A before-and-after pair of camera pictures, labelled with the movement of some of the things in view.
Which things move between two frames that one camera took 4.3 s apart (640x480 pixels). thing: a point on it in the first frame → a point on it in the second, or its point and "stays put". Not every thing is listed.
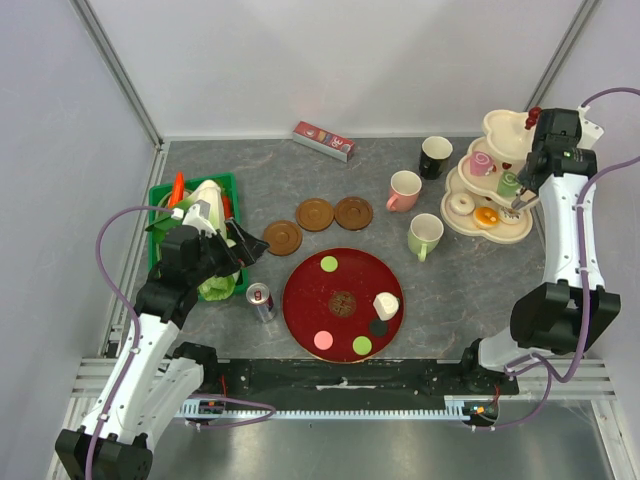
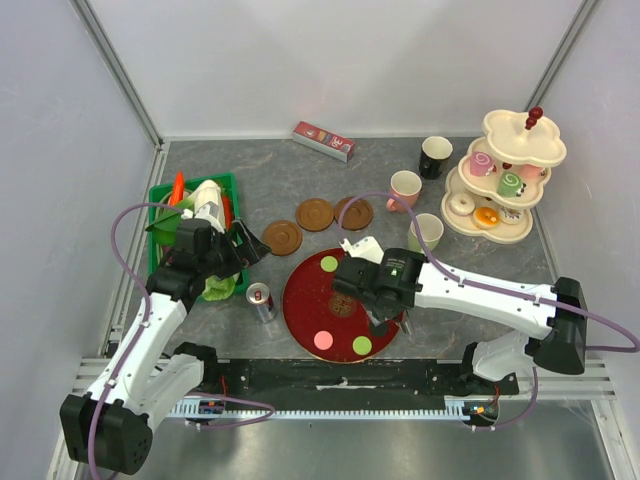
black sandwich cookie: (378, 328) stays put
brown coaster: (315, 215) stays put
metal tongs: (518, 203) → (405, 324)
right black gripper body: (528, 180) → (378, 313)
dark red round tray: (344, 305) stays put
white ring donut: (462, 204) stays put
